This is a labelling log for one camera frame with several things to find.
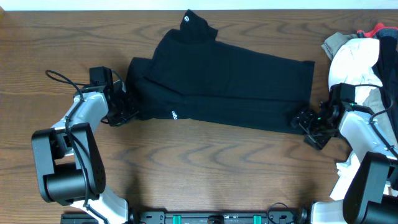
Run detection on red garment in pile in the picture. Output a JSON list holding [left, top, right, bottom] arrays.
[[356, 22, 397, 39]]

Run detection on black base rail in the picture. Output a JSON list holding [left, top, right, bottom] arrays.
[[60, 203, 312, 224]]

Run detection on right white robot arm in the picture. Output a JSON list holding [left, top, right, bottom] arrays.
[[292, 101, 397, 223]]

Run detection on white shirt in pile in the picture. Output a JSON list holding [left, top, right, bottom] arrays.
[[328, 38, 382, 105]]

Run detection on black garment in pile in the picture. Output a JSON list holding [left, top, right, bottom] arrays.
[[373, 36, 397, 138]]

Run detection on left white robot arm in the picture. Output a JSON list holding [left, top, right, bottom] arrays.
[[31, 80, 139, 223]]

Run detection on grey-beige garment in pile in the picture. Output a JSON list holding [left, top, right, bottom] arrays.
[[320, 32, 398, 149]]

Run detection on black t-shirt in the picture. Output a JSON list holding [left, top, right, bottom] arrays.
[[126, 10, 315, 134]]

